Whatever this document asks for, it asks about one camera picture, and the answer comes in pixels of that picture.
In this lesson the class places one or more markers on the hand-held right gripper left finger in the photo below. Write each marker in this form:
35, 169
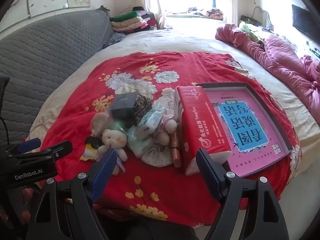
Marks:
105, 175

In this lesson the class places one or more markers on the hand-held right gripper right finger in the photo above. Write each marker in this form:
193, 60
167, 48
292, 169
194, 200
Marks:
207, 177

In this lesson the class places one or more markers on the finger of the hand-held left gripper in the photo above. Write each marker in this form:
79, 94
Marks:
30, 143
60, 147

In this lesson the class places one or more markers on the yellow black plush toy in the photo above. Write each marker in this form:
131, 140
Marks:
90, 152

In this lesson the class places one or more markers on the cream teddy bear purple ribbon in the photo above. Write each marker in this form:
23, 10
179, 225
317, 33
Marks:
112, 138

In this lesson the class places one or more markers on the peach sponges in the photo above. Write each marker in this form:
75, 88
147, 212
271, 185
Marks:
100, 121

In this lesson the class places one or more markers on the cream teddy bear pink dress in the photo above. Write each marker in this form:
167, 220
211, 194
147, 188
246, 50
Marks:
170, 125

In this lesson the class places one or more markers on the white green tissue packet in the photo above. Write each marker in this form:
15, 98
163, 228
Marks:
150, 121

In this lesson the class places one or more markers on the leopard print scarf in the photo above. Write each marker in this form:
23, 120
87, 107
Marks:
142, 107

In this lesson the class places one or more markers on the pink book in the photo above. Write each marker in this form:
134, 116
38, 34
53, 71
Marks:
266, 117
250, 155

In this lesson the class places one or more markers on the person's left hand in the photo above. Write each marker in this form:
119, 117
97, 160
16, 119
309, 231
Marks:
27, 195

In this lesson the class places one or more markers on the pink cosmetic tube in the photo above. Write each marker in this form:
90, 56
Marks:
176, 152

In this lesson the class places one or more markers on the red floral blanket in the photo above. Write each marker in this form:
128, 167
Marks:
150, 180

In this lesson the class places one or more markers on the pale green plastic packet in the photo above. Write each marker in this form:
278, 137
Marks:
140, 146

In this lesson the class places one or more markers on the red tissue pack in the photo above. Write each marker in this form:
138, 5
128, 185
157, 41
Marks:
200, 125

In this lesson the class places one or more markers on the small dark box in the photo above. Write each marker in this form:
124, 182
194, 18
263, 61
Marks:
123, 103

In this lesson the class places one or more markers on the grey quilted headboard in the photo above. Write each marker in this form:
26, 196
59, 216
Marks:
50, 50

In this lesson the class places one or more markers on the dark floral pillow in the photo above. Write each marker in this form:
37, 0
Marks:
113, 38

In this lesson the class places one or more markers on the bed with beige sheet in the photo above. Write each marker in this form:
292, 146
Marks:
175, 42

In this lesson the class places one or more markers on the stack of folded clothes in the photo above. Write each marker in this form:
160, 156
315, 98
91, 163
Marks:
127, 22

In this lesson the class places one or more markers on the pink quilt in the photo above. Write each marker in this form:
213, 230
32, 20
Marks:
280, 55

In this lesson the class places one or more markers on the green cloth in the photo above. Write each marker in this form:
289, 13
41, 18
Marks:
250, 31

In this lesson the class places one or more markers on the colourful crumpled cloth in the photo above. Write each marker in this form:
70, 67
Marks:
212, 13

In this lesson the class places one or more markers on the white cluttered dresser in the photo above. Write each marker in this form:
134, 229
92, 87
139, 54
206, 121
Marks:
308, 47

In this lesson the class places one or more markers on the white curtain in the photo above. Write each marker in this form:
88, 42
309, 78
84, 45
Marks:
231, 0
152, 0

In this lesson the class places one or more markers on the black television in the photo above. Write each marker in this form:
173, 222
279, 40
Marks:
302, 20

